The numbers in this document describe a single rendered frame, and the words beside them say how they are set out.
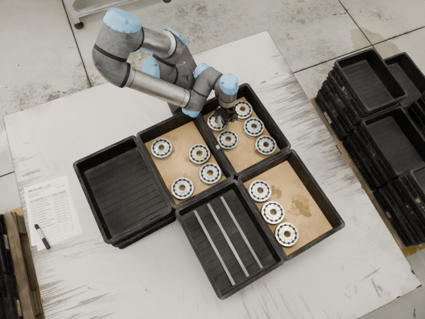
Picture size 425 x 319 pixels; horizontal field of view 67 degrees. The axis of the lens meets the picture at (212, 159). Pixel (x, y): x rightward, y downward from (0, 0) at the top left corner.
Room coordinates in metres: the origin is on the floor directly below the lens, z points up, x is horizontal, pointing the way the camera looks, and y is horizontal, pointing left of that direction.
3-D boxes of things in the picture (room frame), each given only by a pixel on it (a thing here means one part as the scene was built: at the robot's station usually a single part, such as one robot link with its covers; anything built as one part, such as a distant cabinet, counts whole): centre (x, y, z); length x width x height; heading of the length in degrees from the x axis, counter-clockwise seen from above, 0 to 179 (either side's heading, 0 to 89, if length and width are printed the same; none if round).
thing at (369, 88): (1.26, -0.96, 0.37); 0.40 x 0.30 x 0.45; 25
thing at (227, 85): (0.75, -0.05, 1.15); 0.09 x 0.08 x 0.11; 56
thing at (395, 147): (0.90, -1.14, 0.31); 0.40 x 0.30 x 0.34; 25
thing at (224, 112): (0.75, -0.06, 0.99); 0.09 x 0.08 x 0.12; 25
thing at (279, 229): (0.23, -0.33, 0.86); 0.10 x 0.10 x 0.01
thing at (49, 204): (0.31, 0.77, 0.70); 0.33 x 0.23 x 0.01; 25
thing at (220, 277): (0.20, -0.08, 0.87); 0.40 x 0.30 x 0.11; 31
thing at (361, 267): (0.43, 0.08, 0.35); 1.60 x 1.60 x 0.70; 25
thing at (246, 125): (0.74, -0.19, 0.86); 0.10 x 0.10 x 0.01
